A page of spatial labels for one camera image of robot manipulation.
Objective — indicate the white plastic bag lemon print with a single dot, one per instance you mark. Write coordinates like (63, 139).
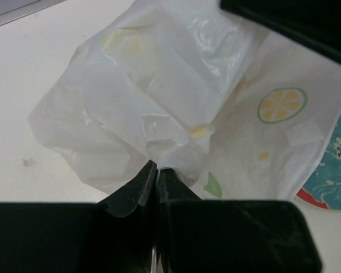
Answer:
(237, 111)

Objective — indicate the red teal floral plate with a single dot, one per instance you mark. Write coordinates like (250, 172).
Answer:
(323, 188)

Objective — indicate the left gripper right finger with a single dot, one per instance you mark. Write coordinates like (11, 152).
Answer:
(180, 240)

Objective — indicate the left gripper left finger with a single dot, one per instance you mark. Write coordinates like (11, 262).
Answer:
(121, 233)

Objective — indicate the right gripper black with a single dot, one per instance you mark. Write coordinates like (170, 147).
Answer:
(313, 24)

